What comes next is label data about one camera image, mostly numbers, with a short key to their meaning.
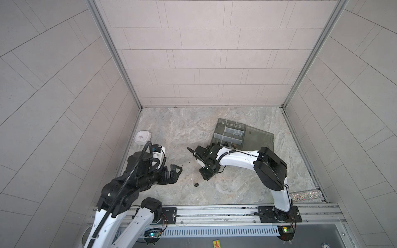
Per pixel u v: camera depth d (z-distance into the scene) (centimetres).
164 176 53
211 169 66
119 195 37
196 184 80
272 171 48
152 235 64
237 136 101
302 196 74
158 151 55
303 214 73
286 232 68
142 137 94
